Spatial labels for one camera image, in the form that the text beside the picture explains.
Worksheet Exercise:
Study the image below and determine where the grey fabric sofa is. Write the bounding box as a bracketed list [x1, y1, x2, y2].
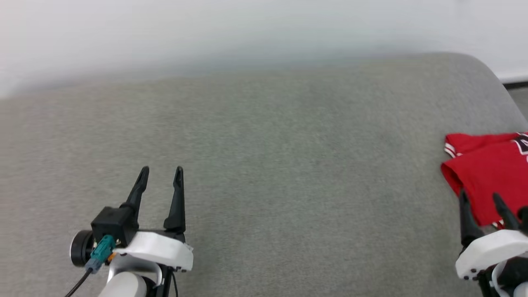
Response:
[0, 52, 528, 297]

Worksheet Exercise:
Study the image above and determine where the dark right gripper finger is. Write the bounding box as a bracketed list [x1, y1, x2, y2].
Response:
[459, 189, 486, 248]
[492, 193, 521, 232]

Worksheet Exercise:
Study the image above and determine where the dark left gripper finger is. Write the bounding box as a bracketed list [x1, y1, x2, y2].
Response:
[119, 166, 150, 215]
[163, 166, 186, 234]

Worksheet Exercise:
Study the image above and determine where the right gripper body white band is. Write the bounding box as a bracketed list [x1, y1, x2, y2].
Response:
[455, 229, 528, 281]

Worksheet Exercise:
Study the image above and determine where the teal cable connector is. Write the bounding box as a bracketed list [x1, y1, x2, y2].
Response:
[85, 235, 117, 274]

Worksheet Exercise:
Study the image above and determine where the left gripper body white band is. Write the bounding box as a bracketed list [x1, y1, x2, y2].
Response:
[113, 229, 194, 272]

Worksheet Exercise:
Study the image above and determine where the black camera cable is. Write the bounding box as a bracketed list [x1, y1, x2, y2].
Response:
[63, 268, 94, 297]

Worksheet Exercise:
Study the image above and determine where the red white basketball jersey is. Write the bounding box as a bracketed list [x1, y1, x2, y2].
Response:
[440, 132, 528, 230]

